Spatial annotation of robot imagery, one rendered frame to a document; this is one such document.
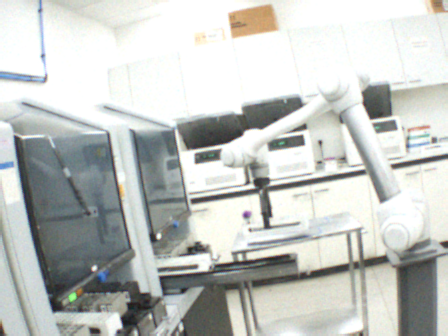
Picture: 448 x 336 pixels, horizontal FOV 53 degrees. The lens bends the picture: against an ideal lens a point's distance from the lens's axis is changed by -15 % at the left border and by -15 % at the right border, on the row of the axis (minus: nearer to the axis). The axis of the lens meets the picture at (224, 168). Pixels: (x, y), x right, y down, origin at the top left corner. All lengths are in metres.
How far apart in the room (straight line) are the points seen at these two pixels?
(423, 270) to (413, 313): 0.20
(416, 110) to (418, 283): 3.09
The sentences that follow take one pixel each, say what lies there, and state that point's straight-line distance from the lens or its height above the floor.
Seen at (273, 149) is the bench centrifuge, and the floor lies 1.15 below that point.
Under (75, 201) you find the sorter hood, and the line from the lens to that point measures 1.42.
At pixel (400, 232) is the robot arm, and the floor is 0.87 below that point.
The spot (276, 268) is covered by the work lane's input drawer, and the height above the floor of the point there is 0.79.
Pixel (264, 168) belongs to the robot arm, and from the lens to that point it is 2.28.
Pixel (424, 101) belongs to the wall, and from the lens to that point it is 5.01.
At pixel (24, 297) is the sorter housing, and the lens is 1.15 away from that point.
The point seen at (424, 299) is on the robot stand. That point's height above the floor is 0.49.
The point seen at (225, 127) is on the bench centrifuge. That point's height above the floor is 1.41.
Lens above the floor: 1.30
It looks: 3 degrees down
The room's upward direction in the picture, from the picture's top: 10 degrees counter-clockwise
